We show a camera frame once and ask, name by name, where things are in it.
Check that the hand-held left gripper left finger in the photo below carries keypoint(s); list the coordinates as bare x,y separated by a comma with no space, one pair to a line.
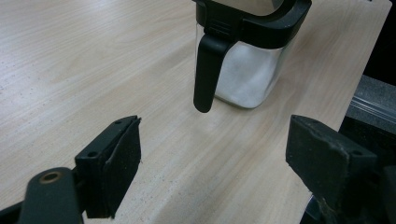
118,155

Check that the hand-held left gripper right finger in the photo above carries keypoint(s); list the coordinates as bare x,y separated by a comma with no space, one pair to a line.
327,161

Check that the glass jar with black lid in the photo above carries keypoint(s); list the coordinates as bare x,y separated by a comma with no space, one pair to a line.
249,71

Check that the aluminium floor rail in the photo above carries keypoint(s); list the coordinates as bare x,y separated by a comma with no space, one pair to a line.
376,109

